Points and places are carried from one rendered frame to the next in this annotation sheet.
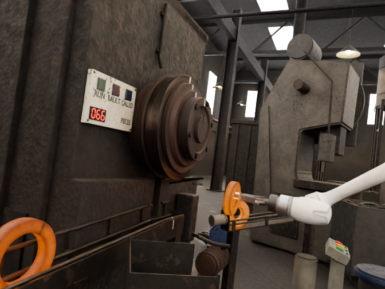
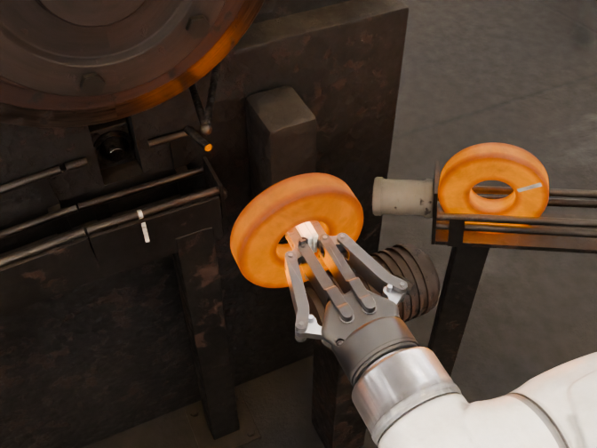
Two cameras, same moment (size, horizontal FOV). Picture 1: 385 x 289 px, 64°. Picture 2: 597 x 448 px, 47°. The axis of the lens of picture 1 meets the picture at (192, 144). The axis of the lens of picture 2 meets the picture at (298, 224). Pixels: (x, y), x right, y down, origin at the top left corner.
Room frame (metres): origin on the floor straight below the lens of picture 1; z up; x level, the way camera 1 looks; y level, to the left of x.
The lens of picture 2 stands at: (1.03, -0.56, 1.40)
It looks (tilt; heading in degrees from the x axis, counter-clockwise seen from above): 46 degrees down; 41
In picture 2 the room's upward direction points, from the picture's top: straight up
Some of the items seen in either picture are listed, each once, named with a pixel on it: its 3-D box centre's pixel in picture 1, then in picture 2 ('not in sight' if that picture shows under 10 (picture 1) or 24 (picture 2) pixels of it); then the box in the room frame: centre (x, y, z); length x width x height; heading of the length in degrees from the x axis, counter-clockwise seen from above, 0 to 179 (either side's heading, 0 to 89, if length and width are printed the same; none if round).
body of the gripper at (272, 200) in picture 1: (267, 202); (365, 332); (1.37, -0.36, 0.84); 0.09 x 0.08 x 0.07; 66
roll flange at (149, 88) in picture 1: (161, 126); not in sight; (1.44, 0.15, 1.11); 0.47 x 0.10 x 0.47; 156
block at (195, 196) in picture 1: (184, 216); (281, 165); (1.63, -0.01, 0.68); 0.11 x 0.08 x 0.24; 66
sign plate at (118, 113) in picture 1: (112, 103); not in sight; (1.14, 0.31, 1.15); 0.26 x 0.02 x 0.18; 156
